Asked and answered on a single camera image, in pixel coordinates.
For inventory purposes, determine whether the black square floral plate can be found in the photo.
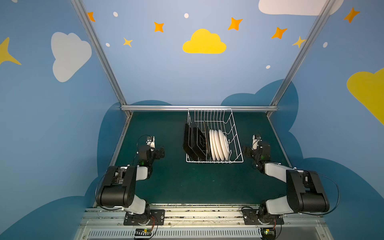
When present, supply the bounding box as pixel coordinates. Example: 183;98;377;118
191;124;206;161
183;123;195;161

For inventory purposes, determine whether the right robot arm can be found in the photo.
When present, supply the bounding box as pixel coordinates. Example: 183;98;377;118
243;140;330;217

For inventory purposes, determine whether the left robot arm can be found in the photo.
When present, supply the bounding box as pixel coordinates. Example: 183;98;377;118
95;145;165;215

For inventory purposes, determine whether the white round plate rightmost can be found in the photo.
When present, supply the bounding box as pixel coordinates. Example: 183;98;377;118
219;130;230;161

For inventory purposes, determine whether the white round plate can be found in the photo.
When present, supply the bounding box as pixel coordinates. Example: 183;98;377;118
215;130;226;161
209;130;216;161
219;130;230;161
212;130;221;161

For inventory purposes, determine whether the white round plate leftmost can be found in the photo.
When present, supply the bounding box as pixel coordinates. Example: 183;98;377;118
209;130;216;161

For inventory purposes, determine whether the left controller board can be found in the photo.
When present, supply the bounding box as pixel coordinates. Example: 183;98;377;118
134;228;153;240

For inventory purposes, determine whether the controller board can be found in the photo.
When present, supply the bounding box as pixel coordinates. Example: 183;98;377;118
134;228;153;240
261;229;277;240

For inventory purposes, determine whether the right controller board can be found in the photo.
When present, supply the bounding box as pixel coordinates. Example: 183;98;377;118
261;229;277;240

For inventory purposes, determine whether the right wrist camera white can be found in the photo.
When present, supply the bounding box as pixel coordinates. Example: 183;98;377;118
252;135;262;150

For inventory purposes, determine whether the white wire dish rack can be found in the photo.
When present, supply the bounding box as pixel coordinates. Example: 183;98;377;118
183;108;244;164

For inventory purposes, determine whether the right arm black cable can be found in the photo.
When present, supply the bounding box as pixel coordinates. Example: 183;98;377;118
296;172;341;216

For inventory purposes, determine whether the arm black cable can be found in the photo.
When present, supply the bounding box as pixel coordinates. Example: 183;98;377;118
296;172;341;216
94;179;127;211

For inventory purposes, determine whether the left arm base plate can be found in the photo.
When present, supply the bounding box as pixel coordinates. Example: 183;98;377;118
123;209;165;226

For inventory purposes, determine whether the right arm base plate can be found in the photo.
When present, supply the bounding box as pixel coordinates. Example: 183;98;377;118
241;208;285;225

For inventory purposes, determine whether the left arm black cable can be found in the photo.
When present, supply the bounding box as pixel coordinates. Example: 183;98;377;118
94;179;127;211

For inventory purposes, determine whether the aluminium rear frame rail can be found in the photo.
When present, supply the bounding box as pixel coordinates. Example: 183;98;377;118
121;105;278;112

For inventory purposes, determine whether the front aluminium rail bed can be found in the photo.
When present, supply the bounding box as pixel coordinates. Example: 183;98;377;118
74;204;333;240

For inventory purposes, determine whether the left aluminium frame post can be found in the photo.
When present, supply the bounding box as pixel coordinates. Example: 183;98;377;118
71;0;127;107

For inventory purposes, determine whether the aluminium frame post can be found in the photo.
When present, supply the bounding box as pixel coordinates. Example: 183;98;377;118
71;0;127;107
266;0;336;119

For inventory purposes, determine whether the right aluminium frame post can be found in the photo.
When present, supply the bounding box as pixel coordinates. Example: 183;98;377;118
266;0;336;119

